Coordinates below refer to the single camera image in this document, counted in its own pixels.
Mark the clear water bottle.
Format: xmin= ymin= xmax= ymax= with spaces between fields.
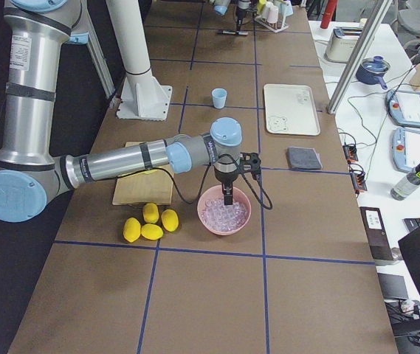
xmin=390 ymin=163 xmax=420 ymax=201

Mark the yellow lemon far left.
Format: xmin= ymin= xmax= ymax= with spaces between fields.
xmin=123 ymin=218 xmax=141 ymax=243

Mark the yellow lemon front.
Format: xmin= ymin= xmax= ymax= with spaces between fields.
xmin=141 ymin=223 xmax=164 ymax=240

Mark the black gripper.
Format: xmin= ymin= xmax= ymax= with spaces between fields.
xmin=213 ymin=162 xmax=239 ymax=205
xmin=235 ymin=0 xmax=249 ymax=33

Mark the yellow lemon back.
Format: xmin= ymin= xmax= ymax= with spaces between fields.
xmin=142 ymin=203 xmax=159 ymax=223

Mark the light blue plastic cup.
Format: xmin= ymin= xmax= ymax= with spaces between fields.
xmin=211 ymin=88 xmax=227 ymax=109

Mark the blue saucepan with lid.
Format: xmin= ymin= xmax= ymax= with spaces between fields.
xmin=356 ymin=55 xmax=390 ymax=90

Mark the cream bear tray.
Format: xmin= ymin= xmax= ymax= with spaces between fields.
xmin=264 ymin=83 xmax=320 ymax=136

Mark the cream toaster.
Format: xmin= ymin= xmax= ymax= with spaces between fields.
xmin=325 ymin=27 xmax=362 ymax=63

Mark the orange connector block near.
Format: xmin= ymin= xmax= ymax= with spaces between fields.
xmin=348 ymin=163 xmax=368 ymax=197

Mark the pink cup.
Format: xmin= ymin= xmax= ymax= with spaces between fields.
xmin=264 ymin=4 xmax=279 ymax=24

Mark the teach pendant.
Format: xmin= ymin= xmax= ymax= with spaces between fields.
xmin=385 ymin=89 xmax=420 ymax=128
xmin=391 ymin=127 xmax=420 ymax=173

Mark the near teach pendant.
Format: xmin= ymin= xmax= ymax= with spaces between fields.
xmin=391 ymin=127 xmax=420 ymax=173

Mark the pink bowl of ice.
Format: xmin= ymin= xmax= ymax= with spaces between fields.
xmin=197 ymin=185 xmax=252 ymax=236

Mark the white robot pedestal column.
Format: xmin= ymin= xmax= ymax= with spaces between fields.
xmin=106 ymin=0 xmax=173 ymax=121

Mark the red bottle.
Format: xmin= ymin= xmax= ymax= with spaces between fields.
xmin=320 ymin=0 xmax=338 ymax=29

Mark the yellow lemon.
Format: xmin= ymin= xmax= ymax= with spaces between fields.
xmin=142 ymin=203 xmax=159 ymax=223
xmin=141 ymin=223 xmax=164 ymax=240
xmin=161 ymin=209 xmax=179 ymax=232
xmin=123 ymin=218 xmax=141 ymax=243

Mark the aluminium frame post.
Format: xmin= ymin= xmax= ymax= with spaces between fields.
xmin=327 ymin=0 xmax=393 ymax=114

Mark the iridescent metal muddler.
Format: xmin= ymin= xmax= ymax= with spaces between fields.
xmin=218 ymin=29 xmax=249 ymax=37

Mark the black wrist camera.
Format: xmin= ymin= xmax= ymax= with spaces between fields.
xmin=240 ymin=152 xmax=261 ymax=179
xmin=247 ymin=0 xmax=259 ymax=17

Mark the far teach pendant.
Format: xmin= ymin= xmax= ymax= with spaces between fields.
xmin=385 ymin=89 xmax=420 ymax=128

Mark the wooden cutting board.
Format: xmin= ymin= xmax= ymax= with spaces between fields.
xmin=111 ymin=141 xmax=176 ymax=207

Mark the grey folded cloth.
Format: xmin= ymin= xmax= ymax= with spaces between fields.
xmin=287 ymin=147 xmax=323 ymax=170

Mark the black box with label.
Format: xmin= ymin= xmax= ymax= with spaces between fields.
xmin=359 ymin=206 xmax=396 ymax=266

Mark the yellow lemon right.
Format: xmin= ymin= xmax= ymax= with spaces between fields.
xmin=161 ymin=209 xmax=179 ymax=232

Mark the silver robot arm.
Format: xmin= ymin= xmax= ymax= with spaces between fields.
xmin=0 ymin=1 xmax=243 ymax=222
xmin=209 ymin=0 xmax=252 ymax=36

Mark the white wire cup rack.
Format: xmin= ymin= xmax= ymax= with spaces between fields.
xmin=254 ymin=15 xmax=289 ymax=33

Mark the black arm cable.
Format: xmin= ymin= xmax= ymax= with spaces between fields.
xmin=157 ymin=154 xmax=273 ymax=211

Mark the orange connector block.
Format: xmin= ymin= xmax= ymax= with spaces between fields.
xmin=348 ymin=163 xmax=368 ymax=197
xmin=342 ymin=144 xmax=358 ymax=164

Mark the orange connector block far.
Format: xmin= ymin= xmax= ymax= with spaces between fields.
xmin=342 ymin=144 xmax=358 ymax=164

